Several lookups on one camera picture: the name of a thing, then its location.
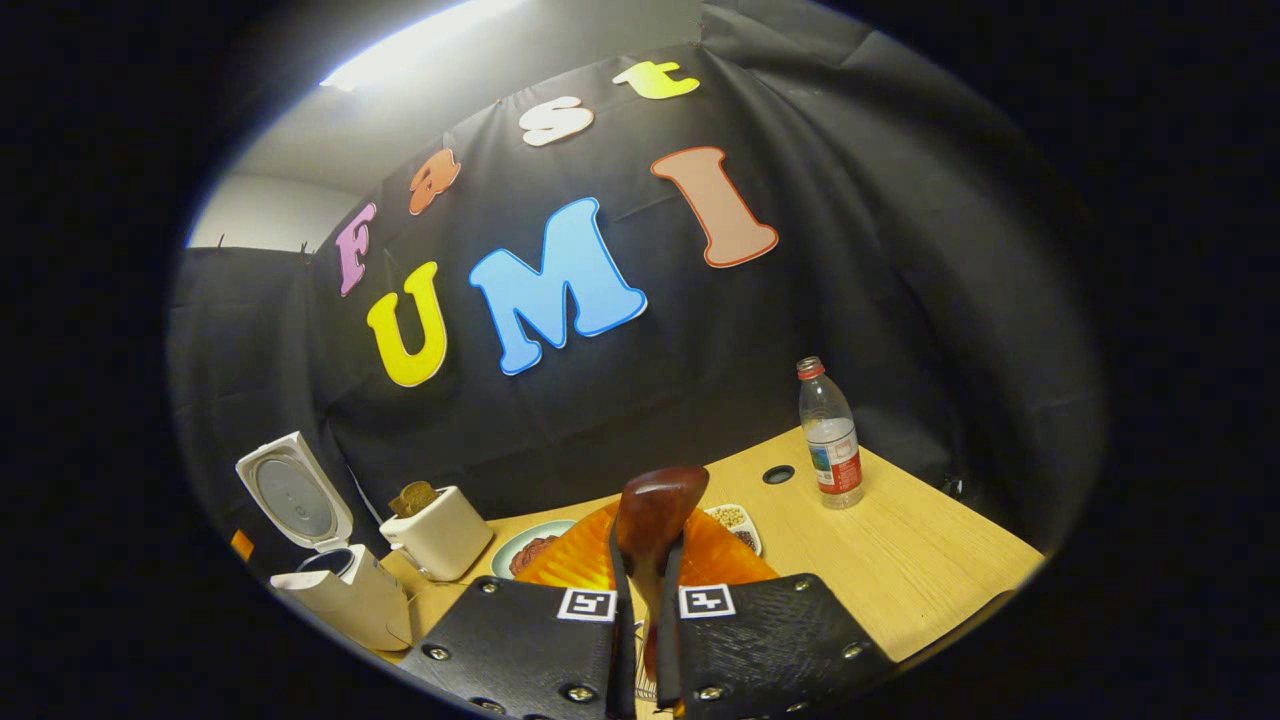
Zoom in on red meat slice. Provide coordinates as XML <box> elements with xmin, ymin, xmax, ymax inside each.
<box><xmin>510</xmin><ymin>535</ymin><xmax>559</xmax><ymax>576</ymax></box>

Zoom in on white toaster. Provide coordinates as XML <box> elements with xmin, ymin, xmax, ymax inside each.
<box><xmin>378</xmin><ymin>486</ymin><xmax>494</xmax><ymax>583</ymax></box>

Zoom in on brown wooden spoon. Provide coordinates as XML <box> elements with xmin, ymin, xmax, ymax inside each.
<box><xmin>613</xmin><ymin>465</ymin><xmax>711</xmax><ymax>681</ymax></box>

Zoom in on pale green plate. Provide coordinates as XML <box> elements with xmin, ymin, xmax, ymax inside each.
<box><xmin>490</xmin><ymin>519</ymin><xmax>579</xmax><ymax>579</ymax></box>

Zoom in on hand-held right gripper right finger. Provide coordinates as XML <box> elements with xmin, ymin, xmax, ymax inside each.
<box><xmin>655</xmin><ymin>505</ymin><xmax>901</xmax><ymax>720</ymax></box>

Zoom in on black backdrop cloth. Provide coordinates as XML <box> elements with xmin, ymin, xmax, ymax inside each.
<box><xmin>165</xmin><ymin>0</ymin><xmax>1106</xmax><ymax>561</ymax></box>

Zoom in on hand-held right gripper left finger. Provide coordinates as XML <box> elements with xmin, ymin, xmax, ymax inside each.
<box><xmin>395</xmin><ymin>503</ymin><xmax>636</xmax><ymax>720</ymax></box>

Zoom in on white divided bean dish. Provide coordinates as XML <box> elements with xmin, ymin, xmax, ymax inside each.
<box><xmin>705</xmin><ymin>504</ymin><xmax>763</xmax><ymax>557</ymax></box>

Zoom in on clear water bottle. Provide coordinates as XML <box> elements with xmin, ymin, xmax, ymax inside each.
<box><xmin>797</xmin><ymin>357</ymin><xmax>865</xmax><ymax>511</ymax></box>

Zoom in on white power cable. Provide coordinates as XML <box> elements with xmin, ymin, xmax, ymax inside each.
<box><xmin>345</xmin><ymin>465</ymin><xmax>386</xmax><ymax>526</ymax></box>

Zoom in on brown bread slice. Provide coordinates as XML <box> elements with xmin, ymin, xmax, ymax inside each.
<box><xmin>388</xmin><ymin>481</ymin><xmax>441</xmax><ymax>519</ymax></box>

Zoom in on white rice cooker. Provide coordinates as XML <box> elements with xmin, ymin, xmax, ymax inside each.
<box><xmin>235</xmin><ymin>431</ymin><xmax>413</xmax><ymax>653</ymax></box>

